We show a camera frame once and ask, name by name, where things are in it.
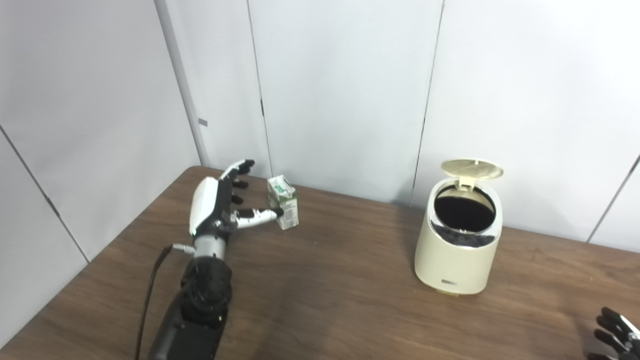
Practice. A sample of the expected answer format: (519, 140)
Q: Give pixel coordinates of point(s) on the round cream bin lid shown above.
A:
(472, 170)

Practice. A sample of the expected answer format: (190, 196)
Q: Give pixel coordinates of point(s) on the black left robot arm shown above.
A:
(200, 305)

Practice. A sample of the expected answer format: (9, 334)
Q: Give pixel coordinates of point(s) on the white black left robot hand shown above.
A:
(207, 205)

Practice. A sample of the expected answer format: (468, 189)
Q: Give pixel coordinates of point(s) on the white wall post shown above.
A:
(182, 85)

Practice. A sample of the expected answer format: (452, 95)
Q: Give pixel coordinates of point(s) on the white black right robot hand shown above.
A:
(620, 332)

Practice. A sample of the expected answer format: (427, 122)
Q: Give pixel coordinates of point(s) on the cream-colored bin body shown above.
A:
(457, 260)

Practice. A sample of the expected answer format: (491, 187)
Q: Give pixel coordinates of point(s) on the green white milk carton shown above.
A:
(285, 205)

